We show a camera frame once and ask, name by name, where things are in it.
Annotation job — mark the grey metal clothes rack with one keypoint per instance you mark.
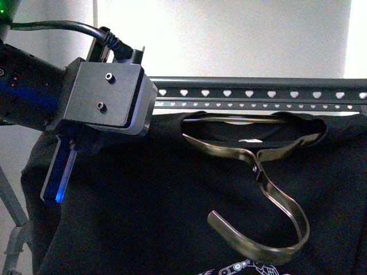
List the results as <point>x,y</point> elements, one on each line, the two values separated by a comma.
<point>256,95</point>

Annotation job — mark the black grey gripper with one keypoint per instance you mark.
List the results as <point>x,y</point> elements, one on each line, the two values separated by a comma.
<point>103,100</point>

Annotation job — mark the black printed t-shirt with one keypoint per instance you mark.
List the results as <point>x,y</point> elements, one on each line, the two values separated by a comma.
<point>140,207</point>

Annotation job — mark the grey metal stand leg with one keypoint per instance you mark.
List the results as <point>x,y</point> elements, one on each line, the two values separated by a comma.
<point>20,233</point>

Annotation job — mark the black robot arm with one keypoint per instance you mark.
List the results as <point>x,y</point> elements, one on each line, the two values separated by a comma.
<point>27,83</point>

